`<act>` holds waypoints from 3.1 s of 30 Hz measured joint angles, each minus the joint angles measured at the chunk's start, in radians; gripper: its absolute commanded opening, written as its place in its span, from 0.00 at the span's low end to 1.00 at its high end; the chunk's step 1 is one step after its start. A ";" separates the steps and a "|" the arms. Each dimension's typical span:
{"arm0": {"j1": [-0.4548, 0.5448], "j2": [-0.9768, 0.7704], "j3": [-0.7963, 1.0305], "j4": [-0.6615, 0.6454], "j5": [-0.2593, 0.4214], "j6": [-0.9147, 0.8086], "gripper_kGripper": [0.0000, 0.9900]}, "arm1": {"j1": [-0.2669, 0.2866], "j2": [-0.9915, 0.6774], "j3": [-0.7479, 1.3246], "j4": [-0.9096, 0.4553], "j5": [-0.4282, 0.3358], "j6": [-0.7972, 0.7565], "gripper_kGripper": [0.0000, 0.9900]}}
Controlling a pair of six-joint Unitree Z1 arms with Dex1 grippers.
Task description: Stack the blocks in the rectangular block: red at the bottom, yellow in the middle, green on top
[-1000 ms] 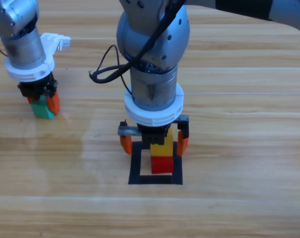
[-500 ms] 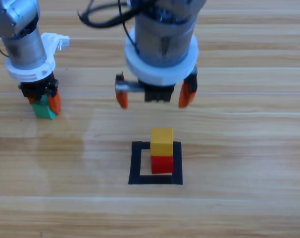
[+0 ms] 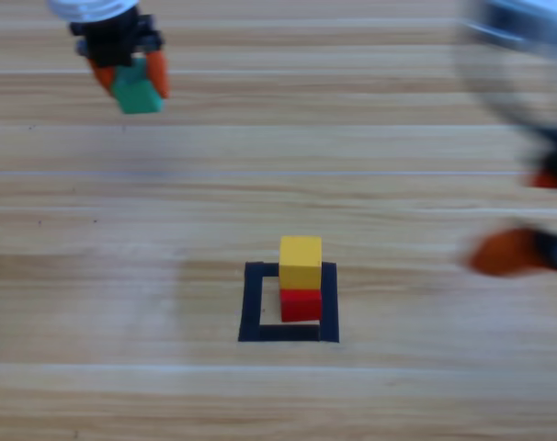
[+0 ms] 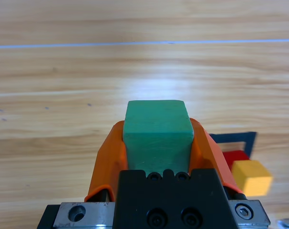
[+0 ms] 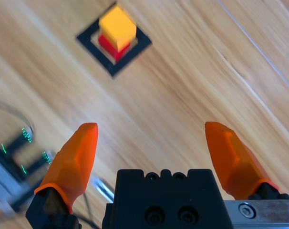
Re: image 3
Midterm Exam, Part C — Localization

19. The green wooden block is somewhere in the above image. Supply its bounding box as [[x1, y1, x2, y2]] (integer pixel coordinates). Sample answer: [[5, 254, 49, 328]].
[[111, 56, 165, 116]]

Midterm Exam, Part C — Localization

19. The yellow wooden block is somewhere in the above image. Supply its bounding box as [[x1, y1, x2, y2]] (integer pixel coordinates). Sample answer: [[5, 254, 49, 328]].
[[278, 235, 324, 292]]

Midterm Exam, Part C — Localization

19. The red wooden block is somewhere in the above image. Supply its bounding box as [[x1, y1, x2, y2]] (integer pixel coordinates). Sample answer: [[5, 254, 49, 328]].
[[279, 288, 324, 323]]

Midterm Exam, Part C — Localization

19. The black tape square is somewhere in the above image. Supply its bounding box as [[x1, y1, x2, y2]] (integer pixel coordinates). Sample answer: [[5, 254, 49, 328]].
[[237, 261, 341, 345]]

